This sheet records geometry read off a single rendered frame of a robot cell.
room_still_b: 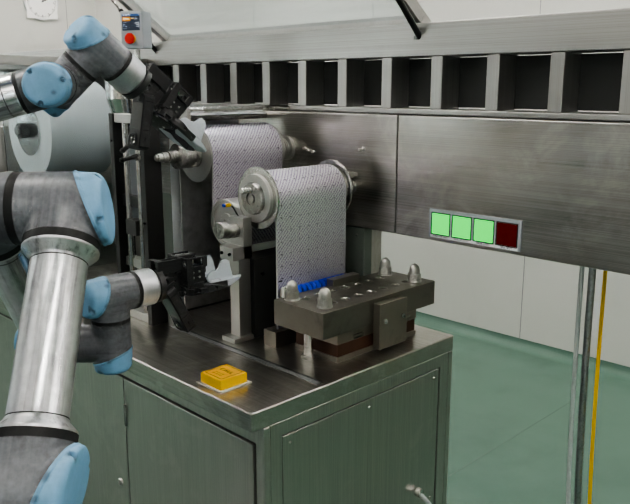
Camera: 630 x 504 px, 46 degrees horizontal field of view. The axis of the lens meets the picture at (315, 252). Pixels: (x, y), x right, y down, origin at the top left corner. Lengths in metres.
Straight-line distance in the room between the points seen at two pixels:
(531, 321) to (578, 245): 2.88
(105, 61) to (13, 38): 5.97
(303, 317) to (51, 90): 0.71
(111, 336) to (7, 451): 0.48
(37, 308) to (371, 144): 1.07
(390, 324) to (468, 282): 2.94
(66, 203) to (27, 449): 0.36
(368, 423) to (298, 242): 0.45
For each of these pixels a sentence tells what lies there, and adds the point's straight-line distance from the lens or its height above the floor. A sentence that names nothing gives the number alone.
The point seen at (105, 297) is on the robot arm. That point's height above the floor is 1.12.
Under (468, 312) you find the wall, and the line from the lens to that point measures 4.73.
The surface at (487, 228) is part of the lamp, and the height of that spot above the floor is 1.19.
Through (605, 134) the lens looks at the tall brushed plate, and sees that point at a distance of 1.60.
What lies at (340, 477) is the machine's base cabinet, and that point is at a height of 0.67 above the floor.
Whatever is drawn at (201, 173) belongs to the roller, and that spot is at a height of 1.29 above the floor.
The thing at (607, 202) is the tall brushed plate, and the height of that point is 1.28.
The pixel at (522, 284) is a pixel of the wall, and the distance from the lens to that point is 4.49.
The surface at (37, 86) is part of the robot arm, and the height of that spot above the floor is 1.51.
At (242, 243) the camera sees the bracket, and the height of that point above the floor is 1.14.
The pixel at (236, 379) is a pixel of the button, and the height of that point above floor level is 0.92.
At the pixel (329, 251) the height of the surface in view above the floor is 1.10.
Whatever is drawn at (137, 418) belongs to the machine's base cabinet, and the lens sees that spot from 1.89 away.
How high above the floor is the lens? 1.51
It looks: 13 degrees down
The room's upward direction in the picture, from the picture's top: straight up
